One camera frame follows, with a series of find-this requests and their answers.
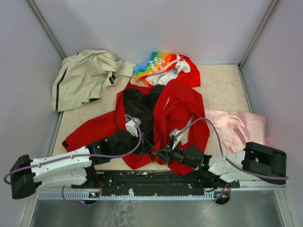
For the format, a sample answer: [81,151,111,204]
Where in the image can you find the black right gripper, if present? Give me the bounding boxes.
[153,139,197,168]

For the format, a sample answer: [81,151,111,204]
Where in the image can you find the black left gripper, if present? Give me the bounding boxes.
[112,129,154,157]

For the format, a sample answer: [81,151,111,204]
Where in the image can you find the red jacket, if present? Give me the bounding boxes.
[62,79,210,176]

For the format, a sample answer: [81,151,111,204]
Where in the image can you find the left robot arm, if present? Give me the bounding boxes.
[4,130,153,200]

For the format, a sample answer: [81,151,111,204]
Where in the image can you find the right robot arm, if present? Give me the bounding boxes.
[154,142,288,187]

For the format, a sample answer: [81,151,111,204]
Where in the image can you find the beige jacket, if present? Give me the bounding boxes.
[52,50,136,112]

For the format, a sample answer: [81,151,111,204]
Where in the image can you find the pink satin cloth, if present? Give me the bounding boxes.
[205,109,271,153]

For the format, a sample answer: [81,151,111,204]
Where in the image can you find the rainbow white red garment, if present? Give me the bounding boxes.
[134,52,201,87]

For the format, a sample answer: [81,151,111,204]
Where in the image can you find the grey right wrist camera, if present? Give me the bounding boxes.
[169,129,183,149]

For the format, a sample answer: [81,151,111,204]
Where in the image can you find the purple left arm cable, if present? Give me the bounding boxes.
[3,113,143,205]

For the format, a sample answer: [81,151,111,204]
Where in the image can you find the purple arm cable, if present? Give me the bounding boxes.
[174,117,290,204]
[3,113,143,205]

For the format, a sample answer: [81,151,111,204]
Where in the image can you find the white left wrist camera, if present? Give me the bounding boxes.
[125,118,141,137]

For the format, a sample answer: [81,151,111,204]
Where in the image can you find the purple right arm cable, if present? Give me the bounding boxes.
[174,117,290,204]

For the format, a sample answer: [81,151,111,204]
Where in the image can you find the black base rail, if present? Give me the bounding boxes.
[71,170,227,196]

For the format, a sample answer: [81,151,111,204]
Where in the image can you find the white slotted cable duct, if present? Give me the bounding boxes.
[37,189,220,201]

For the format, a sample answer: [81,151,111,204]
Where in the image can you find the left aluminium frame post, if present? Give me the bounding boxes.
[25,0,66,60]

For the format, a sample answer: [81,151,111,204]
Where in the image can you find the aluminium frame post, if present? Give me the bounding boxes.
[238,0,280,69]
[25,0,66,60]

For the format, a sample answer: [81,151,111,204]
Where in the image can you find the right aluminium frame post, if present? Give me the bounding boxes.
[238,0,280,69]

